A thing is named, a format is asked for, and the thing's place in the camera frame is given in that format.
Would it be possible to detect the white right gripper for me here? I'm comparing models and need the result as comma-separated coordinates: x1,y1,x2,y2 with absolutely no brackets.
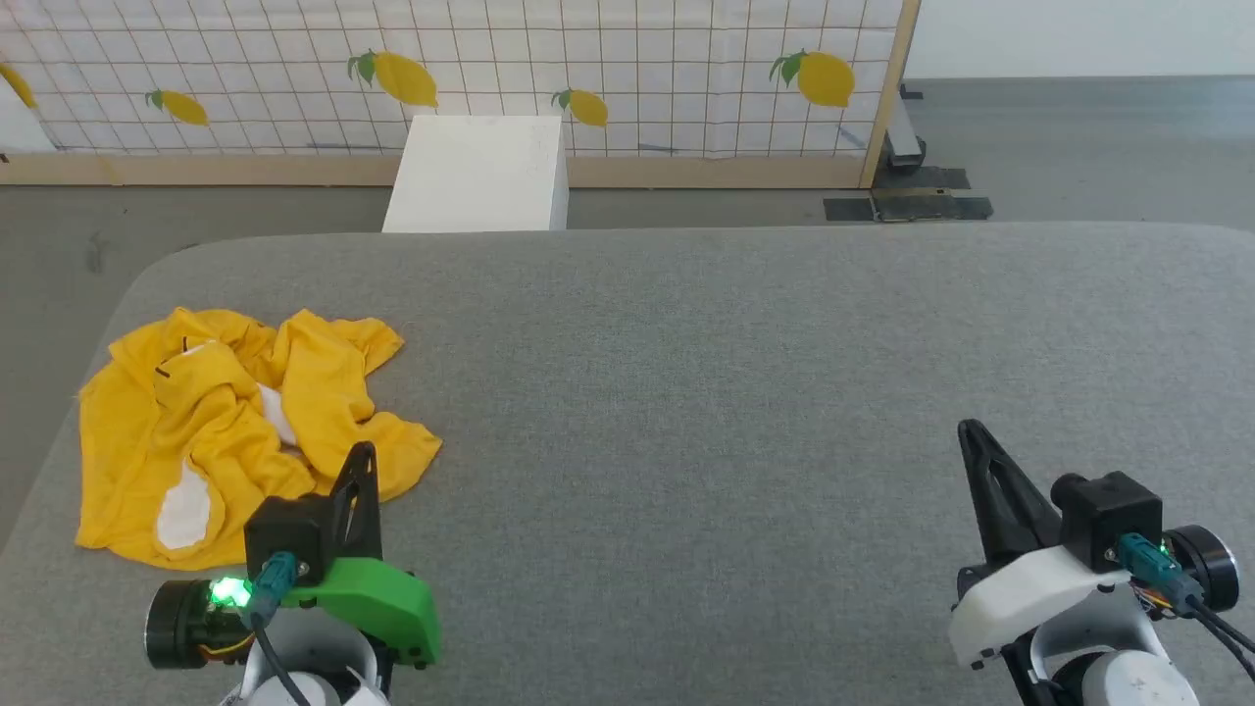
949,419,1159,671

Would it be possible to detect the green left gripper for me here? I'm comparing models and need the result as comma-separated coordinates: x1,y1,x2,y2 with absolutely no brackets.
284,441,442,670

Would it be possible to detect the yellow cartoon face garment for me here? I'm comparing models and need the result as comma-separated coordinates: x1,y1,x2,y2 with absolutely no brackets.
75,307,444,573

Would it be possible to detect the grey upholstered sofa surface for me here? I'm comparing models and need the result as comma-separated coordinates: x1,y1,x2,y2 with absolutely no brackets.
0,221,1255,706

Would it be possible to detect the black floor plate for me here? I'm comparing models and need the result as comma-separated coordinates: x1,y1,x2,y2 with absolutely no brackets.
824,165,994,224

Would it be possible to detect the white box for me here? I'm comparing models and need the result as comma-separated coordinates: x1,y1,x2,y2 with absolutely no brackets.
380,115,571,234

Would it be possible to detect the grey metal partition foot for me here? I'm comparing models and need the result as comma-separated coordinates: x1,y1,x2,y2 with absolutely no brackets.
882,86,928,174

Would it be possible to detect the lemon print grid partition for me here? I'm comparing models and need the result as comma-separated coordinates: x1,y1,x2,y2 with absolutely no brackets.
0,0,923,189

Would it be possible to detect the left teal plug black cable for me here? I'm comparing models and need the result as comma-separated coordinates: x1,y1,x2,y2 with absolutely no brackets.
245,551,315,706

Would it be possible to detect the teal plug black cable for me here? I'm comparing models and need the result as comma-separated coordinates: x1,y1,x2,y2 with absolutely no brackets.
245,551,315,706
1118,534,1255,682

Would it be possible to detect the right teal plug black cable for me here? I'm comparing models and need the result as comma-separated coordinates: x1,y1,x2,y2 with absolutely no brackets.
1118,534,1255,682

